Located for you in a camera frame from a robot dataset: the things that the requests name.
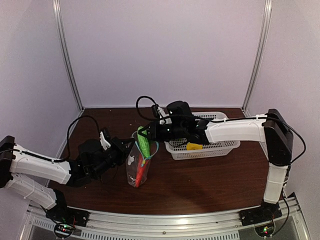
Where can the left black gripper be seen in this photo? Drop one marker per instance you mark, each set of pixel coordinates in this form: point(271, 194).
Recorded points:
point(121, 148)

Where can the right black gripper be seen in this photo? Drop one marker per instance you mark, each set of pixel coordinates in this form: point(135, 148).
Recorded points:
point(158, 137)

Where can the green toy cucumber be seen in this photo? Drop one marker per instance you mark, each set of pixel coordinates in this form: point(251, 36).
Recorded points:
point(143, 143)

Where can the clear zip top bag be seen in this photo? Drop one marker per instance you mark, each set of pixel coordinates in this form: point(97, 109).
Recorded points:
point(137, 164)

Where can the red toy carrot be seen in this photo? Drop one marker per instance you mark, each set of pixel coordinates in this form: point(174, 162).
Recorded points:
point(140, 170)

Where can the yellow toy lemon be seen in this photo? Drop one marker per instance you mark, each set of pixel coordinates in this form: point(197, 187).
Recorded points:
point(193, 146)

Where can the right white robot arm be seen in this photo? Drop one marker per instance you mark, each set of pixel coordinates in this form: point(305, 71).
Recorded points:
point(180, 123)

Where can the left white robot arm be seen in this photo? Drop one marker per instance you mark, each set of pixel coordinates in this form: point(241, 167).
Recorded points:
point(18, 163)

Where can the white perforated plastic basket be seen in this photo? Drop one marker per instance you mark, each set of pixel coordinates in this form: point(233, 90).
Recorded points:
point(177, 149)

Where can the left round circuit board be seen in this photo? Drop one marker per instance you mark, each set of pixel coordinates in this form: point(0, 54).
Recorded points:
point(63, 230)

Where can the round circuit board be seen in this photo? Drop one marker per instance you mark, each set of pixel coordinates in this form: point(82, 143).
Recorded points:
point(63, 230)
point(265, 230)

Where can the right round circuit board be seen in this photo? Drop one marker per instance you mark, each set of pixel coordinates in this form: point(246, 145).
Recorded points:
point(265, 230)

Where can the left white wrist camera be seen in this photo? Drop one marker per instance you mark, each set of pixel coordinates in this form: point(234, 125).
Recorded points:
point(105, 138)

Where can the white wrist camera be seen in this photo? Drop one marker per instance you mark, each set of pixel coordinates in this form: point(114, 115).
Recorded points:
point(105, 138)
point(159, 113)

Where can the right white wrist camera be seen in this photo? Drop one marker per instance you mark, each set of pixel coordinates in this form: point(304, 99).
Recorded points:
point(159, 113)

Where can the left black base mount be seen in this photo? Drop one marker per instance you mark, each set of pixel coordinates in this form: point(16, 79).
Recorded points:
point(70, 216)

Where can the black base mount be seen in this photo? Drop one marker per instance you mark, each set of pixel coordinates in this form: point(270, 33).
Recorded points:
point(266, 212)
point(70, 216)

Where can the front aluminium rail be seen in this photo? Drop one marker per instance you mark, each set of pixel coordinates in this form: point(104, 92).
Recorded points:
point(221, 225)

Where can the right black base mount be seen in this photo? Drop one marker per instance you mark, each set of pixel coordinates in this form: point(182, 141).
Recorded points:
point(266, 212)

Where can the left aluminium frame post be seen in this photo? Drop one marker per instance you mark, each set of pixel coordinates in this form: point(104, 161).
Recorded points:
point(65, 53)

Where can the aluminium frame post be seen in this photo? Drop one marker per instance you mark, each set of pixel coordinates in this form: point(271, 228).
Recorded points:
point(263, 36)
point(65, 53)

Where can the right aluminium frame post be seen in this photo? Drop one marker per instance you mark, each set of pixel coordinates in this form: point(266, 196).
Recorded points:
point(263, 36)

